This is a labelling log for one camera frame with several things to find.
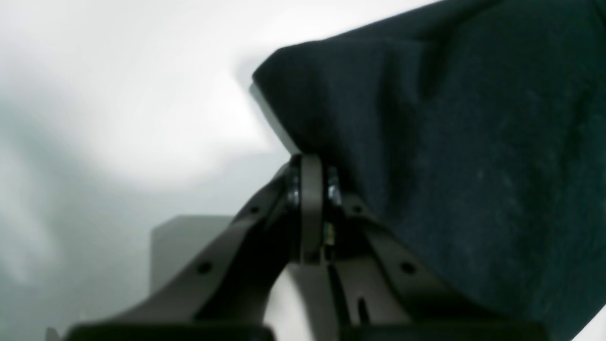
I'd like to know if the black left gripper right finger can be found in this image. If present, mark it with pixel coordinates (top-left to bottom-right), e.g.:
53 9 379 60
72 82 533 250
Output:
325 167 474 327

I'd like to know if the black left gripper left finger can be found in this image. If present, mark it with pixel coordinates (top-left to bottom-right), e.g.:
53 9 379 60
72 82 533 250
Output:
106 154 303 327

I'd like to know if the black T-shirt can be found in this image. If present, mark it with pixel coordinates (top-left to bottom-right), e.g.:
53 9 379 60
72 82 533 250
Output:
253 0 606 341

